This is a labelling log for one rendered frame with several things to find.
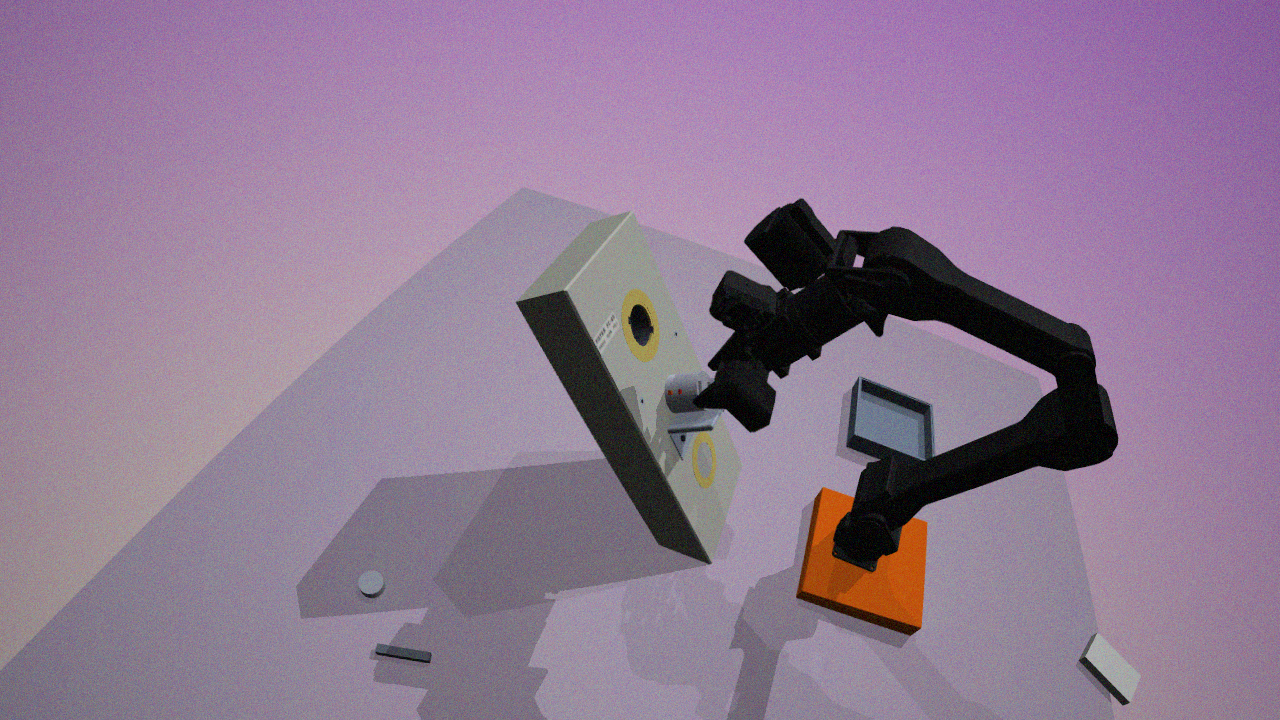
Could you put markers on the white cylinder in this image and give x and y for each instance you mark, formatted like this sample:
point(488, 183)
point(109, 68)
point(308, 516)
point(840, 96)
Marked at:
point(682, 389)

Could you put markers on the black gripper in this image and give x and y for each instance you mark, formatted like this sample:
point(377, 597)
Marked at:
point(740, 384)

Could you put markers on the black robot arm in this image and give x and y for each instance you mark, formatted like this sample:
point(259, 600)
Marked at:
point(906, 276)

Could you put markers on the grey cylinder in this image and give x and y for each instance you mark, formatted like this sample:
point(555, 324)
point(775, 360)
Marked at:
point(371, 584)

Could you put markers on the grey service panel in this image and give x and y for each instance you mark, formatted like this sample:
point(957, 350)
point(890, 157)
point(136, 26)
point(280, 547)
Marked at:
point(607, 323)

